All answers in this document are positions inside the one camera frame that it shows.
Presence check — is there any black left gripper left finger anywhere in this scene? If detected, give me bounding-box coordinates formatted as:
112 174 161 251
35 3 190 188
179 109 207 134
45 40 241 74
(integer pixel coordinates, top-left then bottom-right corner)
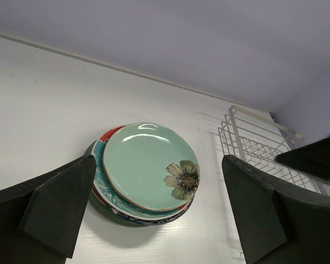
0 155 96 263

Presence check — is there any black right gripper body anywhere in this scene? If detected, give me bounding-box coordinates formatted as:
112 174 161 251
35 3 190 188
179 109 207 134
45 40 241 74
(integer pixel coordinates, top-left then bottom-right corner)
274 136 330 183

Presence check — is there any dark blue patterned plate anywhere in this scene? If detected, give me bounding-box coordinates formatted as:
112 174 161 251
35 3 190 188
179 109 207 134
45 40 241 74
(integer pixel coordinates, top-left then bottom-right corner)
96 191 194 226

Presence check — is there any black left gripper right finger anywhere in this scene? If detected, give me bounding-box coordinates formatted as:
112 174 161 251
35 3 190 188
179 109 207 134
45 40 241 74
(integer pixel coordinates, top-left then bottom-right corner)
222 155 330 263

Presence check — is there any red plate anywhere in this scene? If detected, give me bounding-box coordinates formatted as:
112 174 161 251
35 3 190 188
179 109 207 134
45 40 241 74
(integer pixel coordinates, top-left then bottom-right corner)
85 125 191 220

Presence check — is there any teal blue plate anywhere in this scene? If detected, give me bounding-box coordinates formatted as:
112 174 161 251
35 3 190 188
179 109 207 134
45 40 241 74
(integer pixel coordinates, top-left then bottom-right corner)
84 140 155 228

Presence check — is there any green floral plate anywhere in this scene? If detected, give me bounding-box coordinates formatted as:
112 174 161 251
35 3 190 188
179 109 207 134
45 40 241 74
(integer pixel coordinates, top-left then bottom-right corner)
102 122 200 211

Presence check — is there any metal wire dish rack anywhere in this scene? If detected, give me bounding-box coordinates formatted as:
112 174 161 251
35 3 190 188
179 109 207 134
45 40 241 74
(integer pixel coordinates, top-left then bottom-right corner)
218 106 330 196

